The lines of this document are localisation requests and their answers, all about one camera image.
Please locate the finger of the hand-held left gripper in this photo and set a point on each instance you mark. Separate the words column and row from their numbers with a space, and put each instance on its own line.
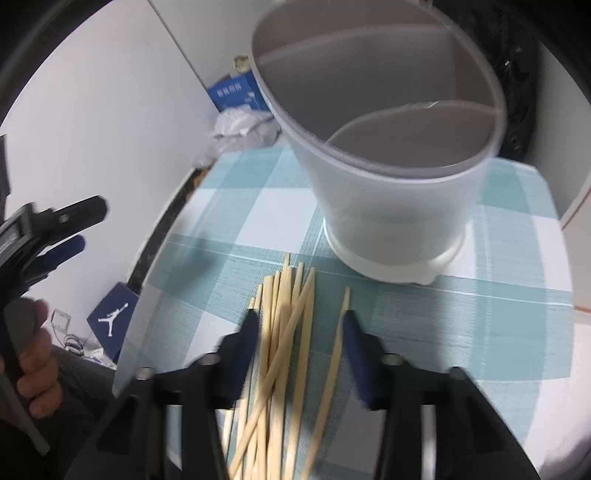
column 64, row 251
column 78, row 210

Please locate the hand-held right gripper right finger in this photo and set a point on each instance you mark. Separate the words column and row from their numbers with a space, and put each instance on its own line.
column 355, row 353

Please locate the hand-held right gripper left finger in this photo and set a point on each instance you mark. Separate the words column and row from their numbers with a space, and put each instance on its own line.
column 249, row 334

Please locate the bunch of wooden chopsticks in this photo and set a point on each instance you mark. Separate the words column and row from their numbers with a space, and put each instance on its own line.
column 265, row 350

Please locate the wooden chopstick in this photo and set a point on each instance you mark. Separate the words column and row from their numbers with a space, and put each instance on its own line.
column 328, row 397

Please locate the white divided utensil holder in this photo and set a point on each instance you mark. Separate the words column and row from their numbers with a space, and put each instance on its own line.
column 392, row 207

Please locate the person's left hand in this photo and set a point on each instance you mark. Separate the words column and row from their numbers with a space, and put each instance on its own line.
column 41, row 369

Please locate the blue shoe box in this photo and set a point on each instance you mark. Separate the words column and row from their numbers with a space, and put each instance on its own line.
column 111, row 318

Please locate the black skirting board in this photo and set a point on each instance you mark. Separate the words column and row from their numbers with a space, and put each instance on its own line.
column 152, row 244

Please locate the teal checked tablecloth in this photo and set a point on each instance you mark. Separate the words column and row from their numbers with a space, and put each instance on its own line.
column 461, row 323

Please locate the white plastic mailer bag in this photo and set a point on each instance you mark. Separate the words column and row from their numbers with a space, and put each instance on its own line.
column 235, row 122

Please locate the blue cardboard box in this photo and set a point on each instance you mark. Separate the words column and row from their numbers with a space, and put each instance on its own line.
column 231, row 92

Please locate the grey plastic mailer bag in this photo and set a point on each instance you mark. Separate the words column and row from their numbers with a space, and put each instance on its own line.
column 258, row 138

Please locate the white curved cabinet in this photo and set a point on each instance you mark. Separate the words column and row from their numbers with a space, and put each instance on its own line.
column 579, row 230

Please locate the black backpack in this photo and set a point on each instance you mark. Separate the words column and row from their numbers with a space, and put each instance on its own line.
column 508, row 69

